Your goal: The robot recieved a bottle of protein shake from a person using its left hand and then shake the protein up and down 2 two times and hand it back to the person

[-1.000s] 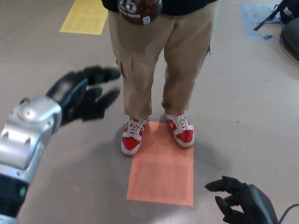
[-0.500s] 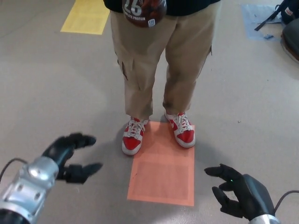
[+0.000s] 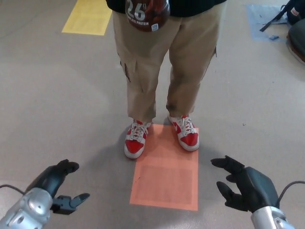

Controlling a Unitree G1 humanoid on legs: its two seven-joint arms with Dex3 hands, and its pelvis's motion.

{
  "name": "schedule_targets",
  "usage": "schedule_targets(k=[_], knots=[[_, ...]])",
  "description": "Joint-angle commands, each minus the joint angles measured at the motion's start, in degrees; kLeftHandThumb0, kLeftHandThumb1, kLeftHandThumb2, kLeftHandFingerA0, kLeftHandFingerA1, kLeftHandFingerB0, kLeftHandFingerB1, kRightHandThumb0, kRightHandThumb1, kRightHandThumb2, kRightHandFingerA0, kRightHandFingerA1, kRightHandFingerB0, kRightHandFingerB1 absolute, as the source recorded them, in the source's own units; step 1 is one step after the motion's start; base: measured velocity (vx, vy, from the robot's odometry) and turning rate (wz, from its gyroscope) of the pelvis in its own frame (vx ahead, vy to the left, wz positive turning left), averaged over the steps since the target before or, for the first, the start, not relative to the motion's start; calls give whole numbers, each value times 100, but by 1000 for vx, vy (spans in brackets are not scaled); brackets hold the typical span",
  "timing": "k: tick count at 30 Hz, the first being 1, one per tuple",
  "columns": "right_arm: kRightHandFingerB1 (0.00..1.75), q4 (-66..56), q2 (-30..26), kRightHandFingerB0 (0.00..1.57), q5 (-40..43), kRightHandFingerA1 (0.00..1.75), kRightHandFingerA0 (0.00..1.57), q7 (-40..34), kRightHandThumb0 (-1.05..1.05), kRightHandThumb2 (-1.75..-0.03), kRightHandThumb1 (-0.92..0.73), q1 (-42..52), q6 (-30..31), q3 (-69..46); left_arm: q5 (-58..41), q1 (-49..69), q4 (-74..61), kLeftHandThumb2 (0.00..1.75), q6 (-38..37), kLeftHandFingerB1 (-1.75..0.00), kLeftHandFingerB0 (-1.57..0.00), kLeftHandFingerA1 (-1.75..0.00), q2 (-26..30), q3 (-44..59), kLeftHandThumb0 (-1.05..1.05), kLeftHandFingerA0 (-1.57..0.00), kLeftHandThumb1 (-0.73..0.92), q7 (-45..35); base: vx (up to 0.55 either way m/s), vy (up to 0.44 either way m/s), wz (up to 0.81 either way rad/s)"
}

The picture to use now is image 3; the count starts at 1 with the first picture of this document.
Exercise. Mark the dark padded chair seat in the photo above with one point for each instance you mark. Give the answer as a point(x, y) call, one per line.
point(297, 40)

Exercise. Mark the black shirt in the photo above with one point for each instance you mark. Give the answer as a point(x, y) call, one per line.
point(190, 7)

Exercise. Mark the person's right red white sneaker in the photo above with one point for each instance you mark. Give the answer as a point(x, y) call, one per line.
point(134, 146)

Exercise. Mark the orange paper sheet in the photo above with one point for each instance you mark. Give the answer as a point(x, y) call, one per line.
point(164, 181)

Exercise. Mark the robot left black hand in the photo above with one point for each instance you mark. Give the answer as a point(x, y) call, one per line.
point(51, 179)

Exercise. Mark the person's left red white sneaker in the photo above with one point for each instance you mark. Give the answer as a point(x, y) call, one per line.
point(188, 139)

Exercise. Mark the khaki cargo trousers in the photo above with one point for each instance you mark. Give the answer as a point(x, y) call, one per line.
point(190, 59)

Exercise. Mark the robot right silver arm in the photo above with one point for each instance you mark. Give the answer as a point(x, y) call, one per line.
point(271, 219)

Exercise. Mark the yellow paper sheet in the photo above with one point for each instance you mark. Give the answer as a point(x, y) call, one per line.
point(87, 20)

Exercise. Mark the robot right black hand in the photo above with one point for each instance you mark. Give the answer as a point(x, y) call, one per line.
point(257, 188)

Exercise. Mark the small blue tape scrap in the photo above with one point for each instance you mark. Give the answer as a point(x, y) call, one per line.
point(273, 37)

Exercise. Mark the blue paper sheet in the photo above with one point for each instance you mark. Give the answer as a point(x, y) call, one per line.
point(258, 21)

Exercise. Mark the brown protein shake bottle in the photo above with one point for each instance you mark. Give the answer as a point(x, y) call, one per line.
point(147, 14)

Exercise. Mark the person's red white sneaker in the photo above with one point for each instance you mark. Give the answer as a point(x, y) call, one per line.
point(188, 139)
point(134, 146)

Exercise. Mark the black backpack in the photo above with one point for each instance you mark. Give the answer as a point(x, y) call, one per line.
point(296, 12)

